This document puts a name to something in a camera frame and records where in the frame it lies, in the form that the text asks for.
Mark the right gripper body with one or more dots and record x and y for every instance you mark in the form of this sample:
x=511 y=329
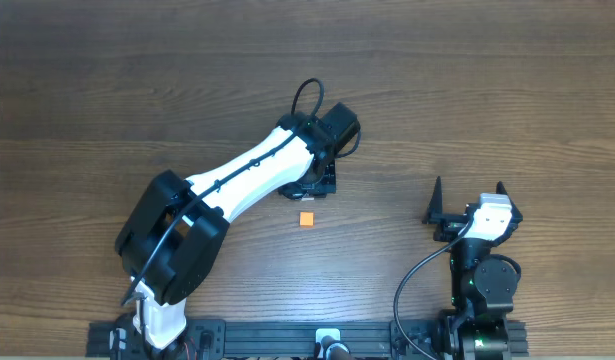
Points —
x=447 y=227

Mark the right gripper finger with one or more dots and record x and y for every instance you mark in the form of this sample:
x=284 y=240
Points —
x=516 y=215
x=436 y=210

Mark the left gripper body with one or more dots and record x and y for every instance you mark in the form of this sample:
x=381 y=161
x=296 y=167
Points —
x=322 y=185

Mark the orange cube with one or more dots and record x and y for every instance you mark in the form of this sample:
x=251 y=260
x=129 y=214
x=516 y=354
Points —
x=306 y=219

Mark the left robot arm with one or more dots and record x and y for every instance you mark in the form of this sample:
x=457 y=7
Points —
x=257 y=175

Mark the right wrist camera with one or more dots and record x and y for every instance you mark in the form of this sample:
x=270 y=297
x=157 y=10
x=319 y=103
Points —
x=492 y=217

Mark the mounting rail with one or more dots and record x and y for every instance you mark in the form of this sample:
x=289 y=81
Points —
x=277 y=340

